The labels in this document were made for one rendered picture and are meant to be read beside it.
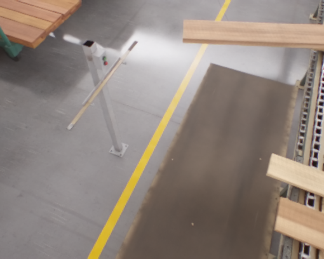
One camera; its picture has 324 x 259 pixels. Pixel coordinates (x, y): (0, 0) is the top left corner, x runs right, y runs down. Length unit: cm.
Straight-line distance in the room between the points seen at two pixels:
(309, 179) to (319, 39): 132
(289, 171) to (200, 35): 133
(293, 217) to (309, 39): 156
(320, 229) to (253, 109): 173
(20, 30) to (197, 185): 256
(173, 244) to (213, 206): 48
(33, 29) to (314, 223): 319
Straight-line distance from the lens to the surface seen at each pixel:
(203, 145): 273
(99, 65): 176
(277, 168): 176
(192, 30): 245
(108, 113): 218
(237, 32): 251
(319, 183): 182
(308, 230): 168
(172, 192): 249
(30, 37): 339
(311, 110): 221
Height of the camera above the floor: 234
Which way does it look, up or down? 55 degrees down
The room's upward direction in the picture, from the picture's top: 1 degrees clockwise
